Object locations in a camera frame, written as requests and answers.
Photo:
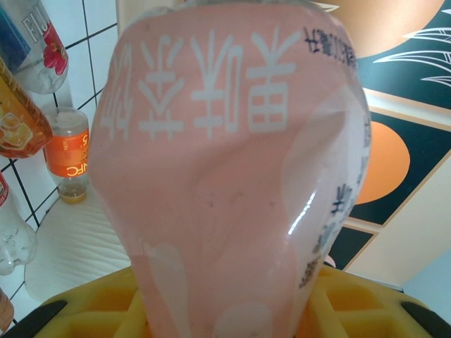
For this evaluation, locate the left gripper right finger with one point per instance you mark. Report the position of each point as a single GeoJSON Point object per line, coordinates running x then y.
{"type": "Point", "coordinates": [359, 313]}

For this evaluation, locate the orange juice bottle black-orange label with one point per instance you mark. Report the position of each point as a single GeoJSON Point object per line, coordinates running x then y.
{"type": "Point", "coordinates": [17, 119]}

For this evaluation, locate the white ribbed waste bin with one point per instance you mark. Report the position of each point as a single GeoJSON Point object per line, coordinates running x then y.
{"type": "Point", "coordinates": [77, 246]}

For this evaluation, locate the clear bottle orange NFC label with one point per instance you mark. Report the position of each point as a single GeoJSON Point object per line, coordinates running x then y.
{"type": "Point", "coordinates": [68, 155]}

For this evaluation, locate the pink label drink bottle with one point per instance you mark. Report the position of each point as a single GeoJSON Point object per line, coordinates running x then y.
{"type": "Point", "coordinates": [211, 176]}

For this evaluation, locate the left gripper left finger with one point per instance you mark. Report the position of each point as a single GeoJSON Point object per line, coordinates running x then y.
{"type": "Point", "coordinates": [98, 317]}

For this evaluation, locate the clear bottle small red label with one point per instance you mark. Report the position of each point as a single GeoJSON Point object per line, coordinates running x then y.
{"type": "Point", "coordinates": [14, 232]}

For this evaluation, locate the blue-capped water bottle red flower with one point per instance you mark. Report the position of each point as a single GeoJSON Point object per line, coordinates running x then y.
{"type": "Point", "coordinates": [42, 53]}

